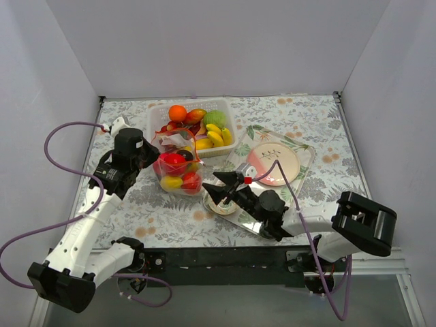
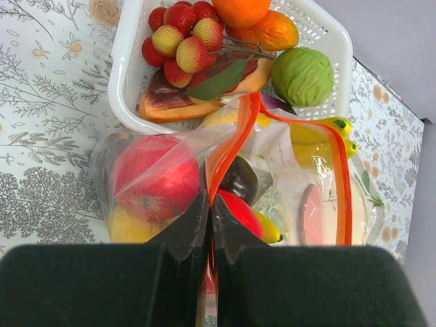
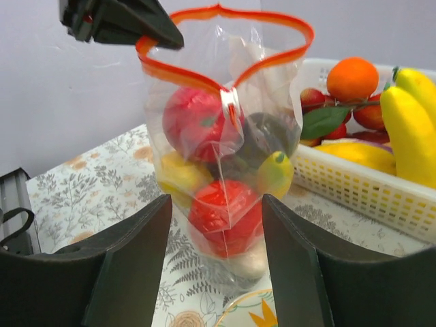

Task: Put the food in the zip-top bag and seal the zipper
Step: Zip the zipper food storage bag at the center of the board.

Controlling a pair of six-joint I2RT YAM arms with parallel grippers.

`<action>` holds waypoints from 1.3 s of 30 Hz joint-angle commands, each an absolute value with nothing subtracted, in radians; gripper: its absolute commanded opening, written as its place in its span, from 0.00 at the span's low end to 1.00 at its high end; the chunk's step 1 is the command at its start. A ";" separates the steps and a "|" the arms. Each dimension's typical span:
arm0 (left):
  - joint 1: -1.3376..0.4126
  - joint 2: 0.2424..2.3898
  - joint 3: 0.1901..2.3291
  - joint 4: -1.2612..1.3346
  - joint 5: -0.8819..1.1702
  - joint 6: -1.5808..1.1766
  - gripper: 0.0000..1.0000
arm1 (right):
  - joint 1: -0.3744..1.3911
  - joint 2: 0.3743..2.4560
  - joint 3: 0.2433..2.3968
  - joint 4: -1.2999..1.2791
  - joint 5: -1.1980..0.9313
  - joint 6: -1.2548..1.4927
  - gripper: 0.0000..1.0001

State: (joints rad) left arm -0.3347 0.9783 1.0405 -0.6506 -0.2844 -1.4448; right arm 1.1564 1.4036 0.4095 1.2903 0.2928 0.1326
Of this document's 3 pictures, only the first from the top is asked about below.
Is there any red pomegranate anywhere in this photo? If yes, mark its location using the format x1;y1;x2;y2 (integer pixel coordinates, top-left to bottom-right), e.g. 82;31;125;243
152;159;162;180

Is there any yellow banana bunch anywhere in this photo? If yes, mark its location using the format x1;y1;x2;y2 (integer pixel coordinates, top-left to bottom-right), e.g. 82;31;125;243
206;124;233;147
185;162;202;173

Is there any clear zip top bag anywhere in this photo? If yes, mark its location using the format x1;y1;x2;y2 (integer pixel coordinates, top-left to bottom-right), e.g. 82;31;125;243
152;128;204;197

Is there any yellow mango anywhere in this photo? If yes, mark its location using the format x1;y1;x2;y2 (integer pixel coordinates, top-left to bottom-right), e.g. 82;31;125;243
159;175;183;192

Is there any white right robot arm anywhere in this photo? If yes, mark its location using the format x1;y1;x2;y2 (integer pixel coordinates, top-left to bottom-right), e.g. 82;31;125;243
202;164;397;271

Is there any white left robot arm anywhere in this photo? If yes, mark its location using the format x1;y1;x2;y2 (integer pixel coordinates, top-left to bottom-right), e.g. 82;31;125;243
27;127;159;313

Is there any floral small bowl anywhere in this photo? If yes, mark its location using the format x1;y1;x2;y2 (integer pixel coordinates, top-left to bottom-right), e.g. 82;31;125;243
207;195;238;216

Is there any dark blue cup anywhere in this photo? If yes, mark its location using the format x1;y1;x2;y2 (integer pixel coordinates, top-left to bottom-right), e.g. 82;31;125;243
259;222;283;242

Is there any pink white plate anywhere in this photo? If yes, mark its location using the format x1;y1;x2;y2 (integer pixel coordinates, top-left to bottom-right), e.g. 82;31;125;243
247;142;300;182

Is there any yellow fruit under radish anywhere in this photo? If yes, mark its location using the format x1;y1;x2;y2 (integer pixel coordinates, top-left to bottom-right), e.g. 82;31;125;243
195;138;214;151

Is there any red cherries cluster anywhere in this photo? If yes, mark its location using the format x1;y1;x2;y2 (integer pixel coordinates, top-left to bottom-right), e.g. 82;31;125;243
159;121;180;133

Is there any white plastic fruit basket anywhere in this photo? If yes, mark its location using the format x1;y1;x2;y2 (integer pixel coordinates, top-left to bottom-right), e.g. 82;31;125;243
146;98;239;159

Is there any orange fruit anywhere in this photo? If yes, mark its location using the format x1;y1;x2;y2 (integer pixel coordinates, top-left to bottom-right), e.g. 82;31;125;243
168;105;187;123

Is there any green fruit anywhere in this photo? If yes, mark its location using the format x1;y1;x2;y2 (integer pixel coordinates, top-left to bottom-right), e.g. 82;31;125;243
203;110;227;129

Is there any floral tablecloth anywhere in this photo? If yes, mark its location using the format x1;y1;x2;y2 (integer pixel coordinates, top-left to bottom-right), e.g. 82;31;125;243
93;95;367;249

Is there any orange red mango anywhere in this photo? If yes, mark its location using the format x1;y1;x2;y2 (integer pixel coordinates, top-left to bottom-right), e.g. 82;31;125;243
183;108;207;125

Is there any black base bar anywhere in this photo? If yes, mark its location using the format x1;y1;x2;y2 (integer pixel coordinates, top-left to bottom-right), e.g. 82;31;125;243
105;245;341;289

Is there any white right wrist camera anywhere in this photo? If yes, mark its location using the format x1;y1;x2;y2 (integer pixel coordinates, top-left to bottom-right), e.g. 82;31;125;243
236;163;258;185

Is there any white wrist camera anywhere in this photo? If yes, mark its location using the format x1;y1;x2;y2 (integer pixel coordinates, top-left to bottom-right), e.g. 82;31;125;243
101;116;131;138
236;163;258;185

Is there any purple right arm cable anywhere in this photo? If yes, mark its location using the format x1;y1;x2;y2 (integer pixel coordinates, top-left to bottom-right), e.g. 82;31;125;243
250;159;353;322

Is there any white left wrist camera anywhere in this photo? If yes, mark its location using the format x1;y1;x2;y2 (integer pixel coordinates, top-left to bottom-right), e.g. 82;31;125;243
101;116;131;138

